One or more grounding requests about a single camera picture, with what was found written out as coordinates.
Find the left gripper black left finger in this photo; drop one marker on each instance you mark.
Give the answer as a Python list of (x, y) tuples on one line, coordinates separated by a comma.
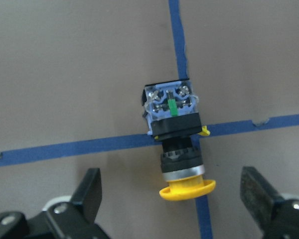
[(88, 195)]

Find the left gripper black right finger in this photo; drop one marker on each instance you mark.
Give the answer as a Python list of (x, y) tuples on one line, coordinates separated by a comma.
[(259, 197)]

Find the yellow push button switch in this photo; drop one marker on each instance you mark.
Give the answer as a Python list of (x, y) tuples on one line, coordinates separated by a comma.
[(170, 109)]

